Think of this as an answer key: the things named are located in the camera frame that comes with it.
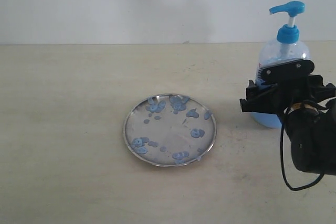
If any blue soap pump bottle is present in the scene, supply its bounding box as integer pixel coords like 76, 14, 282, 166
250, 0, 312, 130

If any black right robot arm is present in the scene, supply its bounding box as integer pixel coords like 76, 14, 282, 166
240, 74, 335, 175

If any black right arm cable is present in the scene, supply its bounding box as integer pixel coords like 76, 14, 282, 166
279, 100, 326, 191

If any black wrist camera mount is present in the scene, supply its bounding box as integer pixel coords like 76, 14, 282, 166
257, 59, 315, 85

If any round metal plate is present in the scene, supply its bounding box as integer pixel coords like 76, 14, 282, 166
123, 93, 217, 167

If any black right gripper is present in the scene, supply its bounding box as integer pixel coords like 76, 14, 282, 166
240, 74, 335, 118

